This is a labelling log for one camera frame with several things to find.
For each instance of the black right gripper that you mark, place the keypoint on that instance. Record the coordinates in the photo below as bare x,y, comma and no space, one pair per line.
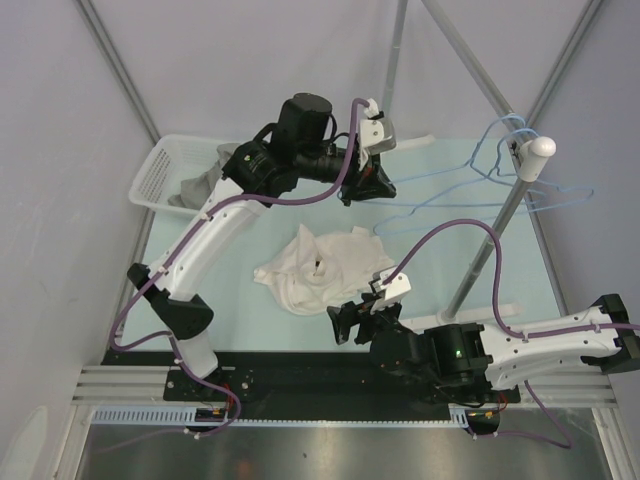
351,314

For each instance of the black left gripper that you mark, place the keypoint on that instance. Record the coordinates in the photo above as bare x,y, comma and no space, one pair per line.
367,183

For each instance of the white t shirt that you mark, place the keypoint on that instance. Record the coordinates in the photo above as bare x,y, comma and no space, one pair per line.
314,272

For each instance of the grey t shirt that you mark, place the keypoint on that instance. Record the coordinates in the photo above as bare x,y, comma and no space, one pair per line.
195,191

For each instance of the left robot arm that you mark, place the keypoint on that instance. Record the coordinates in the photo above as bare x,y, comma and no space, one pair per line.
256,177

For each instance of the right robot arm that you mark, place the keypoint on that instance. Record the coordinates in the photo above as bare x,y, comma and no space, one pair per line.
487,357

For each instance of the white plastic basket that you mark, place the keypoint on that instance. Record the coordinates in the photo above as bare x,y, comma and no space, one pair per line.
174,159

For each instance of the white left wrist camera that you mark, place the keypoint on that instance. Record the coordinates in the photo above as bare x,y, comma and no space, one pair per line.
376,133

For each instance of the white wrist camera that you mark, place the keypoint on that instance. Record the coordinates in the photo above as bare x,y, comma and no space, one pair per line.
376,133
388,289

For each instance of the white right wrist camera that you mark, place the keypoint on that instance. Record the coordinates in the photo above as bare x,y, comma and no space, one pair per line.
388,289

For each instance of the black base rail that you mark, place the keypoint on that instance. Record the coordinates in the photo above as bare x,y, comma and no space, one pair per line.
277,386

